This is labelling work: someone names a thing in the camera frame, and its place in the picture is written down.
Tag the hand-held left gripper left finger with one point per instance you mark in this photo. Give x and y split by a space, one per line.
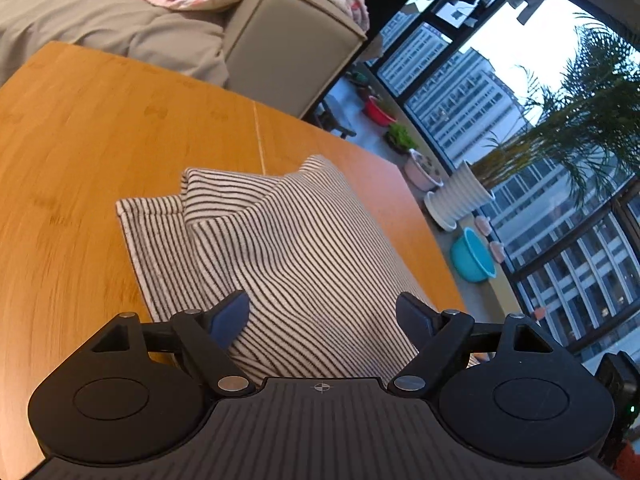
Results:
230 317

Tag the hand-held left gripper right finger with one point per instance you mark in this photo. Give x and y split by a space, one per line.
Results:
412 317

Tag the striped grey white garment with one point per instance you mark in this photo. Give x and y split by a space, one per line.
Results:
300 240

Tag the teal plastic basin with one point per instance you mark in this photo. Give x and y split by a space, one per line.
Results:
470 257

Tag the white ribbed plant pot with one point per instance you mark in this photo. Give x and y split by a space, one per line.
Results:
436 212

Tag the pink slipper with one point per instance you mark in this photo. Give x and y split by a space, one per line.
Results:
498 251
483 225

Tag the palm in white ribbed pot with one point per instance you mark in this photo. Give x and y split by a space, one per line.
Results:
462 192

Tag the pink flower pot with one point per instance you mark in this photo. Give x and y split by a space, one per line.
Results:
420 172

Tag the small green potted plant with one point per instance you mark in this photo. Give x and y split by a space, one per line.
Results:
400 137

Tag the red plastic basin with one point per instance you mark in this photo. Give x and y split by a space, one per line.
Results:
379 111

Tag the dark stool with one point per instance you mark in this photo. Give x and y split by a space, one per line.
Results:
335 120

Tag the grey beige sofa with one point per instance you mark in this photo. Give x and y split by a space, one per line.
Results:
100 20

